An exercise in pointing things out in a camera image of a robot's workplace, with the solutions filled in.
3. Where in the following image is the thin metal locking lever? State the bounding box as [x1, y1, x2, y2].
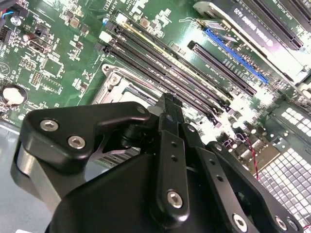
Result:
[114, 69, 169, 96]

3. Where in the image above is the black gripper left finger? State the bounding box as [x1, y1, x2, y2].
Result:
[10, 93, 192, 230]

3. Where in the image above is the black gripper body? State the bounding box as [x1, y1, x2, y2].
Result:
[47, 123, 231, 233]

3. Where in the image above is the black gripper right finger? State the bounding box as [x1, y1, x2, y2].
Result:
[171, 94, 305, 233]

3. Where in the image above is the silver CPU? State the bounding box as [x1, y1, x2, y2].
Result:
[121, 83, 161, 108]

